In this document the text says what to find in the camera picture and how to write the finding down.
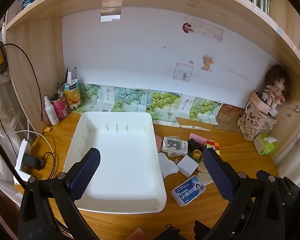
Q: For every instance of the green tissue box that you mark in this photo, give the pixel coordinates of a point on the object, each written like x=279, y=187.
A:
x=264, y=145

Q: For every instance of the pink can pen holder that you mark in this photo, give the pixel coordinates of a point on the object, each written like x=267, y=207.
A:
x=61, y=108

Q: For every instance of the blue label dental floss box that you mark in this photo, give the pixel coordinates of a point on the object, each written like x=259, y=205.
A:
x=188, y=191

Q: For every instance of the white charger cube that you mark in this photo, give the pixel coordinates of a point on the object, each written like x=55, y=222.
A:
x=188, y=165

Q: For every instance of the white flat eraser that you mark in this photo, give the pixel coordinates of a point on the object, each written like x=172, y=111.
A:
x=205, y=178

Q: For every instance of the small black box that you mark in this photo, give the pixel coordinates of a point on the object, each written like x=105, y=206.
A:
x=194, y=145

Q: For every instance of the wooden shelf unit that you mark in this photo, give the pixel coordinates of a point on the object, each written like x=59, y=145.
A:
x=30, y=55

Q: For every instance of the red wall sticker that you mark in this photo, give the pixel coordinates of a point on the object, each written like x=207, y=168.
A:
x=187, y=27

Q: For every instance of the black charger block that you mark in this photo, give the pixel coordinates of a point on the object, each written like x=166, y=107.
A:
x=30, y=161

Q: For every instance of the pink round disc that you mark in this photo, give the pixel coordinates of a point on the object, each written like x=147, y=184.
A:
x=158, y=143

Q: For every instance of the clear plastic box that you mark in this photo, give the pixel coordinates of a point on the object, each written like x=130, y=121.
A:
x=173, y=146

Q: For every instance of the beige round case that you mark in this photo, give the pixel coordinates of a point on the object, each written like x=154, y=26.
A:
x=202, y=168

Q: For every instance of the brown haired doll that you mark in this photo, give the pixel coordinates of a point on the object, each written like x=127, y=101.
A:
x=277, y=85

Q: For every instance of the white power strip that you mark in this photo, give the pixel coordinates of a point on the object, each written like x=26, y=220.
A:
x=21, y=150

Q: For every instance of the pink sticky note block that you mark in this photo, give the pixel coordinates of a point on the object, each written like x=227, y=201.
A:
x=197, y=138

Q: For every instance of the white curved plastic device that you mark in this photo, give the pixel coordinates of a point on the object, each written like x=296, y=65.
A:
x=167, y=166

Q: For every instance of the brown cartoon cardboard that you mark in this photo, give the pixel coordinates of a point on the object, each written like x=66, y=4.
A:
x=230, y=117

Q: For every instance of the printed fabric storage bag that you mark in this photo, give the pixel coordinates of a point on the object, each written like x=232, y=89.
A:
x=255, y=125

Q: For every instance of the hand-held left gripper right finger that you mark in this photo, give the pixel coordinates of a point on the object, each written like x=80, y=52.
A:
x=218, y=176

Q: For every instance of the white lace curtain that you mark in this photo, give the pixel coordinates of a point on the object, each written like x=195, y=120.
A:
x=2, y=105

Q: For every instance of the clear tape patch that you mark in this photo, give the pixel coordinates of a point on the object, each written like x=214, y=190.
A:
x=111, y=10

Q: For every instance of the white plastic storage bin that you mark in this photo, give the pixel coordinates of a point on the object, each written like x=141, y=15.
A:
x=125, y=155

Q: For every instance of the multicolour puzzle cube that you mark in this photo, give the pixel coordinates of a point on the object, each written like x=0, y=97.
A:
x=212, y=145

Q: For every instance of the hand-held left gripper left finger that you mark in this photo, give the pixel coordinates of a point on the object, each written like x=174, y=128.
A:
x=85, y=175

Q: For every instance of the white spray bottle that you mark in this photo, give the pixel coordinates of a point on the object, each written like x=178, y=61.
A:
x=51, y=113

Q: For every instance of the pink square wall sticker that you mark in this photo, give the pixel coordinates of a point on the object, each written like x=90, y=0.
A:
x=183, y=72

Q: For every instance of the black zipper bag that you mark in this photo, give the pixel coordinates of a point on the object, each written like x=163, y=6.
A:
x=172, y=232

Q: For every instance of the orange juice carton holder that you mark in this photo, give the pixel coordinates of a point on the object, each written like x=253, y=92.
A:
x=72, y=95

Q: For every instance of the white paper strip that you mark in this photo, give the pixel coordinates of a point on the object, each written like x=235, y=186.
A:
x=193, y=127

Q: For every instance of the yellow bear wall sticker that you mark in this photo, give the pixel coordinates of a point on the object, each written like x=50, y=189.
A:
x=207, y=63

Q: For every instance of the pink case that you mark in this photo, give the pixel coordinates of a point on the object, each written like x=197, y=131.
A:
x=263, y=105

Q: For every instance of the green fruit printed paper lining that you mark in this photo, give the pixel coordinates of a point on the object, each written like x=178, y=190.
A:
x=160, y=103

